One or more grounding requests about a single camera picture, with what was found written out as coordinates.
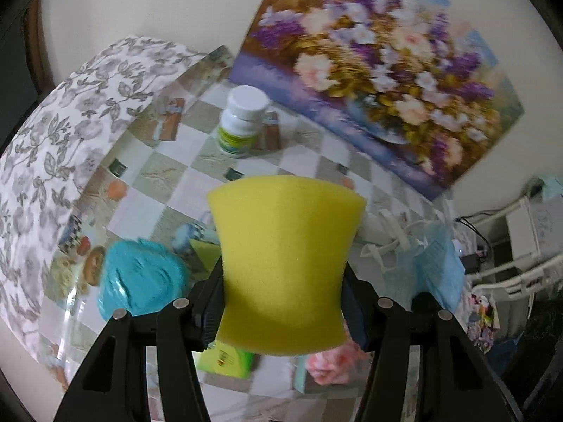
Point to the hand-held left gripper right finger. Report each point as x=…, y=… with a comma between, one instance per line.
x=352, y=312

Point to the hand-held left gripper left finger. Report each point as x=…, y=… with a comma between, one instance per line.
x=211, y=313

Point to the green cloth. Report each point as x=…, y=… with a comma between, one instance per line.
x=206, y=252

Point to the yellow sponge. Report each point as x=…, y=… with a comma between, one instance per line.
x=281, y=263

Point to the green box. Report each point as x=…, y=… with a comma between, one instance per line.
x=224, y=360

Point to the teal plastic bag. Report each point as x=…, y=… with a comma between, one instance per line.
x=140, y=274

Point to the white plastic hooks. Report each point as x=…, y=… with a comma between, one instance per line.
x=389, y=239

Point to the light blue cloth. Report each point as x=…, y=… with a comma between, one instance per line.
x=435, y=263

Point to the checkered printed table cover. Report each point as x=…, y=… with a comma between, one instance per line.
x=176, y=193

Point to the white plastic rack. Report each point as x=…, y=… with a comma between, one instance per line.
x=523, y=246

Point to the white bottle with green label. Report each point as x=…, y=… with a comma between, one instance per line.
x=239, y=129

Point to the grey floral tablecloth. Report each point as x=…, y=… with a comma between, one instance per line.
x=57, y=140

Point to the floral painting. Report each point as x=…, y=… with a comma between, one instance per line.
x=374, y=66

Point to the brown wooden chair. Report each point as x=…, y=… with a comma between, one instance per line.
x=36, y=44

